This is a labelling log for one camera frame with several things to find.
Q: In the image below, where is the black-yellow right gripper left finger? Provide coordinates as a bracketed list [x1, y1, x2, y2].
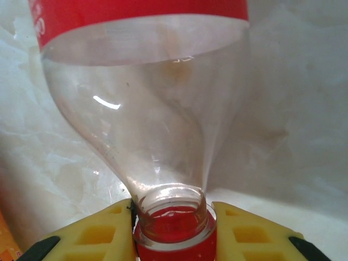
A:
[21, 200, 136, 261]

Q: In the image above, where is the black-yellow right gripper right finger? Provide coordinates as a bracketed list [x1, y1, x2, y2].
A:
[211, 201, 327, 261]

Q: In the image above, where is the orange juice bottle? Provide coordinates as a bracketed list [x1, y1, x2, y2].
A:
[0, 209, 23, 261]

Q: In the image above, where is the red label cola bottle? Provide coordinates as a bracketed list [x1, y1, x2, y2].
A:
[27, 0, 251, 261]

